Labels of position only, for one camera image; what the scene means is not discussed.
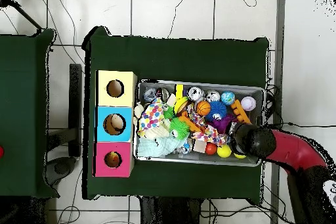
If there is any green spiky ball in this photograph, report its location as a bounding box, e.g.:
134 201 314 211
169 118 190 140
162 105 177 120

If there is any colourful patterned cloth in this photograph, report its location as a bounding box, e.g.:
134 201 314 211
137 97 165 140
191 126 230 146

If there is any mint green waffle cloth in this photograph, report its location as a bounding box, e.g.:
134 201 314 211
137 135 190 158

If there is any blue fuzzy ball with eyes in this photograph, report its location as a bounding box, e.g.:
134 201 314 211
207 100 228 122

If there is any purple spiky ball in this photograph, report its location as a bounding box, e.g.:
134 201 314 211
209 114 236 135

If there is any yellow plush duck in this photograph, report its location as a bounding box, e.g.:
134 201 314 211
106 152 121 168

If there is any wooden box with three holes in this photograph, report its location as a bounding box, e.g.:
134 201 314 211
94 70 138 178

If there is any yellow plastic block toy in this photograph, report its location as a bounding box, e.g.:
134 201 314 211
173 83 190 116

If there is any small orange plastic block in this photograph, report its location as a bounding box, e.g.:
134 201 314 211
180 113 203 133

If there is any silver metal can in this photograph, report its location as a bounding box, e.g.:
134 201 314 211
188 86 205 102

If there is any small orange basketball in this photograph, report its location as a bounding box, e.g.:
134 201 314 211
196 101 212 117

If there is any wooden cube block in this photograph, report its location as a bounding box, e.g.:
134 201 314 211
193 139 207 154

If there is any dark green table cloth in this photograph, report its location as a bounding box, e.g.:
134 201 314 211
0 29 56 198
83 26 271 200

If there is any orange red ball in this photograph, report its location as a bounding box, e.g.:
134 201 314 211
205 143 219 156

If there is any globe print ball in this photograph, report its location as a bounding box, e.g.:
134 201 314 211
220 91 236 106

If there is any orange plastic block toy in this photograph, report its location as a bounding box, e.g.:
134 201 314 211
230 99 253 125

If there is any white baseball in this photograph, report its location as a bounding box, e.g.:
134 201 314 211
241 96 258 112

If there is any shallow wire mesh bin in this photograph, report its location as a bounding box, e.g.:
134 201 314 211
135 79 265 167

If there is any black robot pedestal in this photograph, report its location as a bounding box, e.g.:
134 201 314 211
138 197 211 224

